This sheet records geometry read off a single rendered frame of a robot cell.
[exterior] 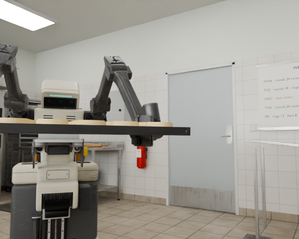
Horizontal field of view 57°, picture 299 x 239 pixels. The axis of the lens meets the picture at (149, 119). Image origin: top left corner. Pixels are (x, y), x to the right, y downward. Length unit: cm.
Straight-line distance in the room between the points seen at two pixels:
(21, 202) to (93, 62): 397
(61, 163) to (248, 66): 299
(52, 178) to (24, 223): 42
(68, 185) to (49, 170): 13
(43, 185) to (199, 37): 337
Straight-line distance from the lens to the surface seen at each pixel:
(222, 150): 404
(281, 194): 389
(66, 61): 612
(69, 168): 167
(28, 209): 197
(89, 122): 46
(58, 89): 163
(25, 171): 194
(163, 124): 49
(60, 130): 44
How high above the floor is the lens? 95
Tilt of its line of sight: 5 degrees up
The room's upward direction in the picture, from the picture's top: straight up
